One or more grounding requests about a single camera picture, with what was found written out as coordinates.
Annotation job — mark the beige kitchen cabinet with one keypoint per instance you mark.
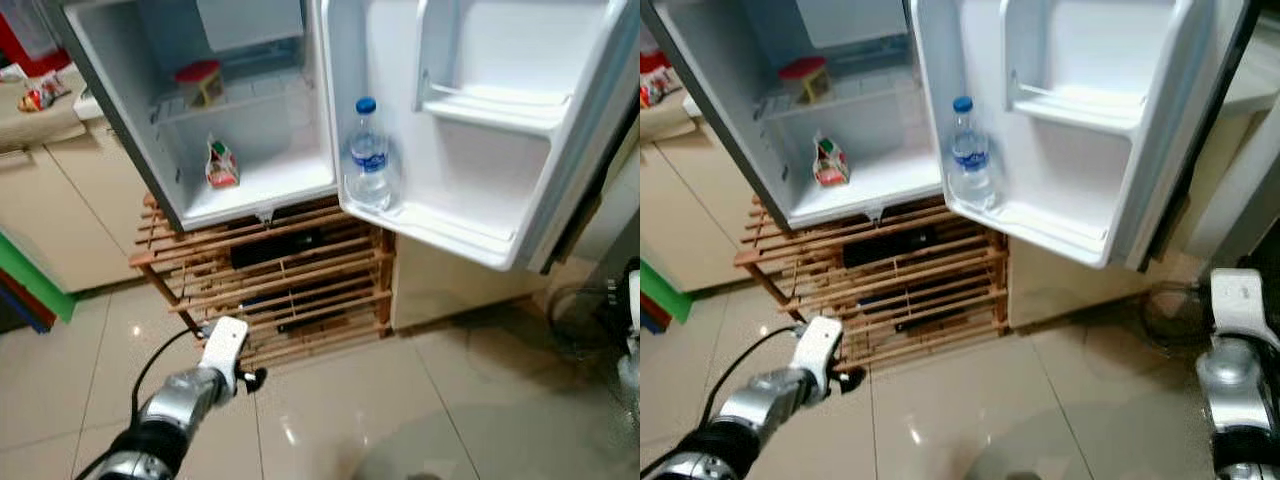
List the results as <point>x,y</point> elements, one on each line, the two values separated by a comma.
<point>90,220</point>
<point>700,220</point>

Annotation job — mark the colourful bag of walnuts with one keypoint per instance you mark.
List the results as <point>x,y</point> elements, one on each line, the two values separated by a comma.
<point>45,95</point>
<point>656,90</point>

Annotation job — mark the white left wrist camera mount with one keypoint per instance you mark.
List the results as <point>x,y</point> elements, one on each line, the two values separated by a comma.
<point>225,345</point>
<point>818,345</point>

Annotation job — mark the wooden wine rack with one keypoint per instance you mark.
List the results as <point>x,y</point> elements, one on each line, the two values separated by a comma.
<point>960,290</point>
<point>320,290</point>

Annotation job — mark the white printed paper packet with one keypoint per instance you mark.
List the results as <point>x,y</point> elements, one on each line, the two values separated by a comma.
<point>12,72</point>

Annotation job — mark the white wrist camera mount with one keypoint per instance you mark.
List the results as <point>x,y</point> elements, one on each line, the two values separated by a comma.
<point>818,345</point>
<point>225,345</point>
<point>635,300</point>
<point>1240,300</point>

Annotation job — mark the red white carton green cap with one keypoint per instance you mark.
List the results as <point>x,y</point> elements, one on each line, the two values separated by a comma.
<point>222,165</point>
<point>830,163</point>

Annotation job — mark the beige linen cloth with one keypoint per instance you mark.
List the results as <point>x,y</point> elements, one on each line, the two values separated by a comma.
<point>40,130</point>
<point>660,122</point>

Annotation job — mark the dark grey mini fridge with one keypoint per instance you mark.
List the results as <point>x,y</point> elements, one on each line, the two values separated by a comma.
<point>880,170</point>
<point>270,170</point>

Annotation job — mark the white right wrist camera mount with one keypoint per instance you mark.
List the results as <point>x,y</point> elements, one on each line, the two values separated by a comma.
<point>1240,300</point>
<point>635,300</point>

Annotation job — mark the green plastic bin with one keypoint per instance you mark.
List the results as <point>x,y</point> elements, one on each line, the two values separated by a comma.
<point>665,290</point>
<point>35,275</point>

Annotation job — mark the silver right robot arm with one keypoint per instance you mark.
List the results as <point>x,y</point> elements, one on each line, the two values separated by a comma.
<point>630,370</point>
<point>1235,390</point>

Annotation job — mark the white lined fridge door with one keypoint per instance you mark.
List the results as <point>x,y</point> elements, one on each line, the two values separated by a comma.
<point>480,180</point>
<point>1080,180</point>

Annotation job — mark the clear water bottle blue cap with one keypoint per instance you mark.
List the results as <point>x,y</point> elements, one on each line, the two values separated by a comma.
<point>969,160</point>
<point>369,160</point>

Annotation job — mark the jar with red lid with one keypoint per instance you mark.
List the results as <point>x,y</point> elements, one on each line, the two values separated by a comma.
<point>198,75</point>
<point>803,72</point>

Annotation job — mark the pale freezer compartment flap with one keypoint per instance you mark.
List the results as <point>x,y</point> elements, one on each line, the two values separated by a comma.
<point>250,22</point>
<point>850,20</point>

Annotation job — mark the clear fridge shelf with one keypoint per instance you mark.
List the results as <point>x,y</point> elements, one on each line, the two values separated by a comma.
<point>270,95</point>
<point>870,92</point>

